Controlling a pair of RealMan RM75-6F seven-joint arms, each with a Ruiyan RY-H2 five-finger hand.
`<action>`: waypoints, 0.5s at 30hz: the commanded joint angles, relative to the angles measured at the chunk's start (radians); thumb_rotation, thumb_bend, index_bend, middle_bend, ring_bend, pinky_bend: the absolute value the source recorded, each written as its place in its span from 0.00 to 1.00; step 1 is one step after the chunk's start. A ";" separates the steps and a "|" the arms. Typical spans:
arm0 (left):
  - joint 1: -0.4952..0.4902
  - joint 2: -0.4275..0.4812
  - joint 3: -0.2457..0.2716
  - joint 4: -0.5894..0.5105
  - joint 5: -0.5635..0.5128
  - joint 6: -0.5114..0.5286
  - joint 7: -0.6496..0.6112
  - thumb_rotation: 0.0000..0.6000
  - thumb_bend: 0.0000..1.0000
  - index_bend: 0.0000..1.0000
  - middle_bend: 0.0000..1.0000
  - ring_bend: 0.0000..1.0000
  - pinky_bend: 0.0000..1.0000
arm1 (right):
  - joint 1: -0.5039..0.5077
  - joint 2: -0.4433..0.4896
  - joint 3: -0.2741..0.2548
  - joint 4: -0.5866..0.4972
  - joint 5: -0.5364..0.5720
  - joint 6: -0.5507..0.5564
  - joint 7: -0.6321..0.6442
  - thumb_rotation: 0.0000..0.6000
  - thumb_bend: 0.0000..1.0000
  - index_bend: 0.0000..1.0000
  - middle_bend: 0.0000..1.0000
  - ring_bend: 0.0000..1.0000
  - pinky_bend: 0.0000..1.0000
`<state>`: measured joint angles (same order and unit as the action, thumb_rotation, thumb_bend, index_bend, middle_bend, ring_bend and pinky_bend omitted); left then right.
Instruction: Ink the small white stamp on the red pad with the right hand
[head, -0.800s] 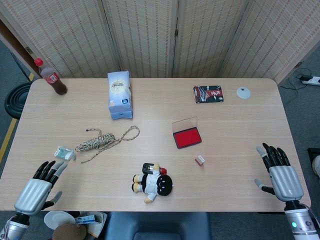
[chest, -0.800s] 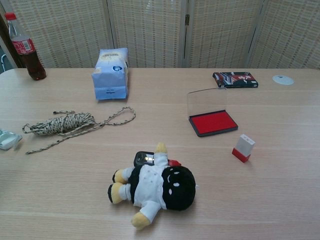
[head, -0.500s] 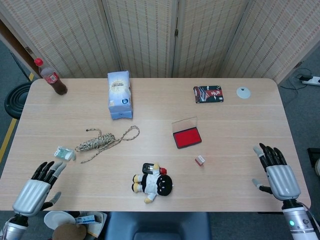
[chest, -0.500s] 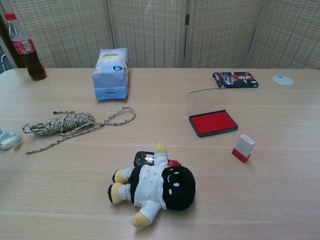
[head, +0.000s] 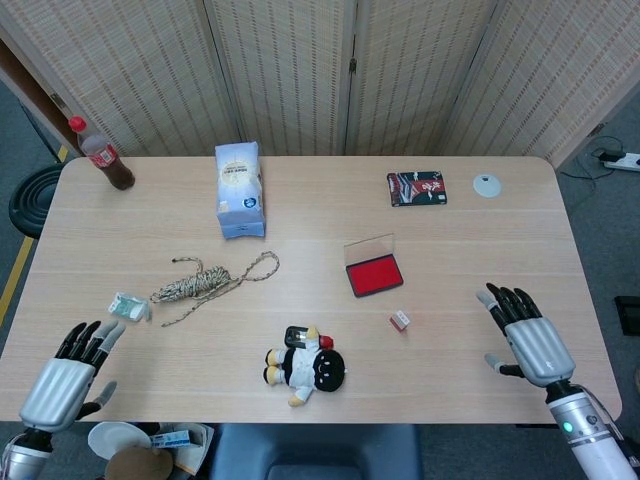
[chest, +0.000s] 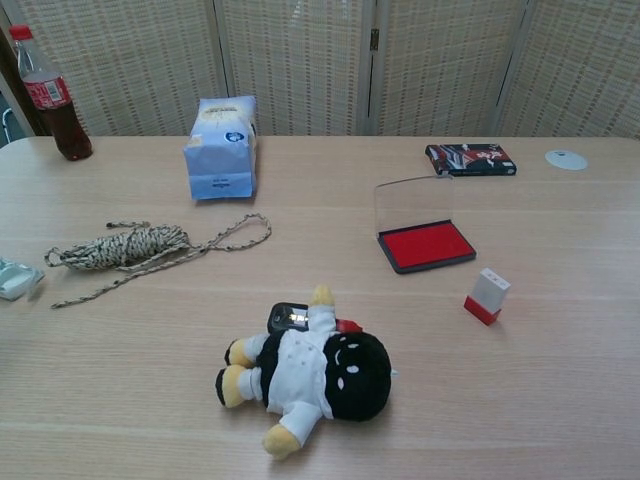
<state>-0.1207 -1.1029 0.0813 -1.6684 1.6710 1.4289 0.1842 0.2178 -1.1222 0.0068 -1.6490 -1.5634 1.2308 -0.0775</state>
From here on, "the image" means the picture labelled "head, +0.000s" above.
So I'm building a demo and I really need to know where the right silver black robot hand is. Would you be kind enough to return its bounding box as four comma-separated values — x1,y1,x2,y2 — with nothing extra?
475,282,576,387

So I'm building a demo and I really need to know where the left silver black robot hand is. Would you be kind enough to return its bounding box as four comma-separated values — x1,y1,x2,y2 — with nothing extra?
18,320,126,434

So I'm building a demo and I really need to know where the white plate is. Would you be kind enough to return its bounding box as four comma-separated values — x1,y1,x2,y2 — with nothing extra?
87,421,154,460

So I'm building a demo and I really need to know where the black floor box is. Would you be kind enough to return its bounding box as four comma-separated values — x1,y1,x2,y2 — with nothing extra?
613,295,640,337

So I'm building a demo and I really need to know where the brown round wooden board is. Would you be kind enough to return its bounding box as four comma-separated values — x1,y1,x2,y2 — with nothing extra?
104,446,175,480

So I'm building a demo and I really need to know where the small green white packet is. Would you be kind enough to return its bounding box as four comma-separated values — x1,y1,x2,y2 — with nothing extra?
108,291,153,324

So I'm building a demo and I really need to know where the blue white small carton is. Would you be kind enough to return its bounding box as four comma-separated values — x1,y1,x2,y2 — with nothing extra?
149,429,192,449

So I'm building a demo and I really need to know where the open cardboard box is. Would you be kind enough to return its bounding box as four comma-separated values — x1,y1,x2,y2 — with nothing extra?
172,423,216,476

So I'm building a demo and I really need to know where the white round disc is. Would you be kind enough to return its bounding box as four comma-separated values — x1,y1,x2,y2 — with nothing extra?
472,172,503,199

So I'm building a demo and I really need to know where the red ink pad clear lid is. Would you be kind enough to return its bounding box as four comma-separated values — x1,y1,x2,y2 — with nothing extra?
342,232,405,299

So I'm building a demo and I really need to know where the black round stool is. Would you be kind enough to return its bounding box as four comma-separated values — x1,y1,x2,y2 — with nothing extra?
8,163,65,240

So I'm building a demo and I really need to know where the dark red printed box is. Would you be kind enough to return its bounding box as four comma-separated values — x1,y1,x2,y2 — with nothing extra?
386,170,450,209

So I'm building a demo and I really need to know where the white power strip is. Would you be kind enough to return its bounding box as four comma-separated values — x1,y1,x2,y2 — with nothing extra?
602,152,640,174

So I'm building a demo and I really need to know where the cola bottle red cap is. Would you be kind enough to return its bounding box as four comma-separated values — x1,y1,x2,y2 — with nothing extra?
68,115,137,192

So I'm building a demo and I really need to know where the black white plush doll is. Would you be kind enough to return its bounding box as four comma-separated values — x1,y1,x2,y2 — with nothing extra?
261,324,349,409

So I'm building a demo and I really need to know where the small black device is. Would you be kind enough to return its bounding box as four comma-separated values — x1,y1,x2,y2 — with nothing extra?
283,325,314,350

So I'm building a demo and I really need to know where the white blue paper bag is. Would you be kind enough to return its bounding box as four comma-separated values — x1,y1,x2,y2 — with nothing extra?
214,140,267,241

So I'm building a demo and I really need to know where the brown wooden door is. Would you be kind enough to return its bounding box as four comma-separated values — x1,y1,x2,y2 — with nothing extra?
0,39,69,151

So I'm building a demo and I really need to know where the woven folding screen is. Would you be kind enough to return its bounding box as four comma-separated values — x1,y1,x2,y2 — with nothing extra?
0,0,640,169

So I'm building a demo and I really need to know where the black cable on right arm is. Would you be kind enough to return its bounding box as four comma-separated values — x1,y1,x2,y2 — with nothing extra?
582,384,626,444

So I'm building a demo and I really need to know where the beige speckled rope bundle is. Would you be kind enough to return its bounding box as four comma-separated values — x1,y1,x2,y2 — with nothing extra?
149,250,281,329

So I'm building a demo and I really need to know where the black power cable with plug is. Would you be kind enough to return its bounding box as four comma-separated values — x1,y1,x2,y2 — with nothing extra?
558,135,629,189

